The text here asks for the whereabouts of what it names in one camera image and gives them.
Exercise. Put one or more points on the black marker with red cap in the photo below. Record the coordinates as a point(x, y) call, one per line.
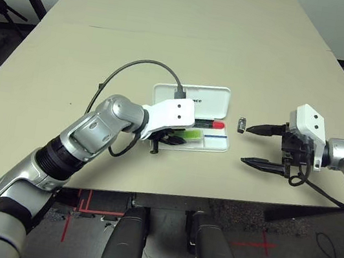
point(217, 124)

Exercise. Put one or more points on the grey robot left leg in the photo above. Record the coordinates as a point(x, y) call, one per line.
point(125, 239)

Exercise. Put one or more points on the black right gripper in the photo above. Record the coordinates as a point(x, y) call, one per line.
point(293, 148)

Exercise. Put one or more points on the green highlighter pen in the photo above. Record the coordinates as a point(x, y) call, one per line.
point(194, 134)

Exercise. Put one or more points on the grey robot right leg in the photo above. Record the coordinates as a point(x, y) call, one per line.
point(212, 246)

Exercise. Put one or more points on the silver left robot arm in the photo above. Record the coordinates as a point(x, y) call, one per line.
point(93, 129)

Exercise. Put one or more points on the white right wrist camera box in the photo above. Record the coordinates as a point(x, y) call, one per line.
point(310, 124)

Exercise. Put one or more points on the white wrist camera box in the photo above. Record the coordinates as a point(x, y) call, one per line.
point(310, 124)
point(174, 113)

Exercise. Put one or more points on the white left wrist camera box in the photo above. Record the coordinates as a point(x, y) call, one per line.
point(174, 113)

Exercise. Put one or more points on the grey robot leg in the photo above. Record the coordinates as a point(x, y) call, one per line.
point(125, 239)
point(212, 246)

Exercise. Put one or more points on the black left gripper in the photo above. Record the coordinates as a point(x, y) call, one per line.
point(157, 139)

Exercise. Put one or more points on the white plastic pencil case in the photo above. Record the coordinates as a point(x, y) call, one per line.
point(212, 99)

